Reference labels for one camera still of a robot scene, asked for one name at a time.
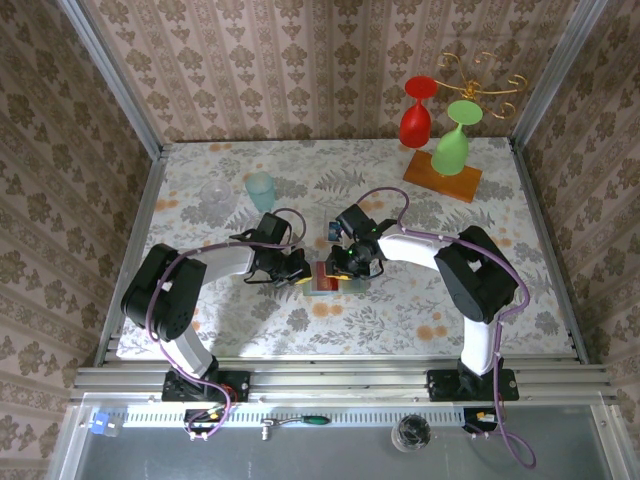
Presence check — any aluminium frame post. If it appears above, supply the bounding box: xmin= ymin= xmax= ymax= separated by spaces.
xmin=55 ymin=0 xmax=165 ymax=160
xmin=510 ymin=0 xmax=610 ymax=152

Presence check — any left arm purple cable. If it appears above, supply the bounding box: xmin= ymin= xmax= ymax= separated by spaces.
xmin=149 ymin=207 xmax=307 ymax=441

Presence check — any aluminium front rail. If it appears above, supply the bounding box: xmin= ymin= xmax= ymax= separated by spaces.
xmin=69 ymin=360 xmax=615 ymax=404

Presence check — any blue connector plug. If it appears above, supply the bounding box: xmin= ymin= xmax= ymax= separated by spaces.
xmin=91 ymin=411 xmax=125 ymax=438

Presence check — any clear plastic box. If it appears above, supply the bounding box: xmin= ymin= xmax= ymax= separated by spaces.
xmin=317 ymin=193 xmax=357 ymax=234

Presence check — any wooden base board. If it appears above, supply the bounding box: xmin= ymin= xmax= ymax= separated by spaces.
xmin=403 ymin=149 xmax=484 ymax=204

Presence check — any aluminium side rail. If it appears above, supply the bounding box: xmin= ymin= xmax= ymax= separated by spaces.
xmin=93 ymin=143 xmax=169 ymax=369
xmin=508 ymin=137 xmax=592 ymax=366

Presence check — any clear glass cup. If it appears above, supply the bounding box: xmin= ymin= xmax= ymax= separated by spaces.
xmin=199 ymin=179 xmax=235 ymax=216

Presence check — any grey metal shelf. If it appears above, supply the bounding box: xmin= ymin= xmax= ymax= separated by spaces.
xmin=47 ymin=393 xmax=640 ymax=480

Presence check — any black power connector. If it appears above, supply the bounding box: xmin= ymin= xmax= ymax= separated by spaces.
xmin=183 ymin=407 xmax=227 ymax=435
xmin=462 ymin=407 xmax=502 ymax=435

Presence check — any teal frosted cup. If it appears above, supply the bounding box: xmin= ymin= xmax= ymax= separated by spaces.
xmin=243 ymin=171 xmax=277 ymax=214

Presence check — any ratchet wrench green handle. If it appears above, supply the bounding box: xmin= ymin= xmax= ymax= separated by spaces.
xmin=259 ymin=413 xmax=332 ymax=442

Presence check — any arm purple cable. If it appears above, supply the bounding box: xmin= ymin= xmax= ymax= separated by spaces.
xmin=357 ymin=186 xmax=531 ymax=470
xmin=149 ymin=207 xmax=307 ymax=441

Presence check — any green wine glass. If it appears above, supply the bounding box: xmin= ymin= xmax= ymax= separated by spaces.
xmin=430 ymin=99 xmax=485 ymax=177

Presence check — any red wine glass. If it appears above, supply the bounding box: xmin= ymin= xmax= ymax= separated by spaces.
xmin=398 ymin=74 xmax=439 ymax=150

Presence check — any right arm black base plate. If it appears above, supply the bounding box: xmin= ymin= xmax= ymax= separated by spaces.
xmin=426 ymin=368 xmax=520 ymax=403

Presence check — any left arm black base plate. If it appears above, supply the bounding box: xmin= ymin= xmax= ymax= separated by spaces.
xmin=161 ymin=370 xmax=252 ymax=404

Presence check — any gold wire glass rack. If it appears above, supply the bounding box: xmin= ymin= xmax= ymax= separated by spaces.
xmin=435 ymin=49 xmax=529 ymax=121

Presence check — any slotted white cable duct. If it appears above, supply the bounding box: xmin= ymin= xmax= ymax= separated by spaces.
xmin=122 ymin=408 xmax=469 ymax=429

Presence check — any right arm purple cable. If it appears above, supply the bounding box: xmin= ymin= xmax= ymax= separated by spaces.
xmin=357 ymin=186 xmax=531 ymax=470

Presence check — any floral tablecloth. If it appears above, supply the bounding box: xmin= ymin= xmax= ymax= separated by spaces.
xmin=115 ymin=137 xmax=575 ymax=359

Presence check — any clear glass jar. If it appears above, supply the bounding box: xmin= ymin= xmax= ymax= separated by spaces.
xmin=390 ymin=413 xmax=433 ymax=454

